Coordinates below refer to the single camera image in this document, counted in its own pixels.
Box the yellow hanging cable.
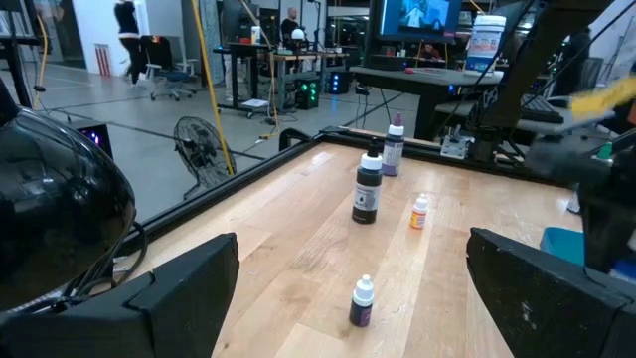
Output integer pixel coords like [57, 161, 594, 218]
[190, 0, 236, 176]
[31, 12, 51, 111]

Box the wooden top workbench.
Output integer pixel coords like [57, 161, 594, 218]
[213, 42, 349, 113]

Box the large purple food coloring bottle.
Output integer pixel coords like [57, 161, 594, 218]
[381, 111, 406, 178]

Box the dark grey desk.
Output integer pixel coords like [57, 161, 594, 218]
[349, 65, 506, 143]

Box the large black food coloring bottle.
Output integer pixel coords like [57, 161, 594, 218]
[351, 136, 385, 226]

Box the small yellow food coloring bottle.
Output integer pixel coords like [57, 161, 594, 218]
[409, 193, 430, 231]

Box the person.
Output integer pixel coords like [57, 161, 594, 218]
[112, 0, 146, 87]
[279, 6, 302, 51]
[419, 43, 444, 62]

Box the white wipes canister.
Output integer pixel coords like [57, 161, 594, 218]
[464, 14, 508, 77]

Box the office chair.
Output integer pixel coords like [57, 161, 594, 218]
[140, 34, 199, 102]

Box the green-lit computer tower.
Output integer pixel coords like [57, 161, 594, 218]
[294, 77, 321, 111]

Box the blue translucent plastic bin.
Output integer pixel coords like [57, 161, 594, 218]
[540, 226, 636, 285]

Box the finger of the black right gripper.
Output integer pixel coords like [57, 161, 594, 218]
[580, 196, 636, 274]

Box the blue-lit computer tower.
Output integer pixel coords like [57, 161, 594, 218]
[326, 70, 353, 96]

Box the black computer case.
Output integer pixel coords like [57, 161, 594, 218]
[63, 117, 115, 161]

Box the white metal bracket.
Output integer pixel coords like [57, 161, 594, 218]
[439, 124, 472, 161]

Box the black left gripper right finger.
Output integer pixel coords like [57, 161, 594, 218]
[466, 227, 636, 358]

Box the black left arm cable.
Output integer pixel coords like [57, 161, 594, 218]
[64, 221, 149, 302]

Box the small purple food coloring bottle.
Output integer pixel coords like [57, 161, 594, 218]
[348, 273, 376, 328]

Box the black aluminium rig frame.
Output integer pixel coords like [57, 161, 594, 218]
[116, 126, 577, 250]

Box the black computer keyboard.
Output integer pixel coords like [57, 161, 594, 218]
[518, 92, 567, 125]

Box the large wall monitor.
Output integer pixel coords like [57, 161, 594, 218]
[376, 0, 464, 44]

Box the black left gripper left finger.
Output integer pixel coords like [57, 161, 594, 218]
[0, 232, 241, 358]

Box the black floor fan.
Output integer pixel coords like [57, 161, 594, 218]
[172, 115, 238, 201]

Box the grey keyboard desk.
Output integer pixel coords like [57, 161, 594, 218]
[434, 101, 617, 135]

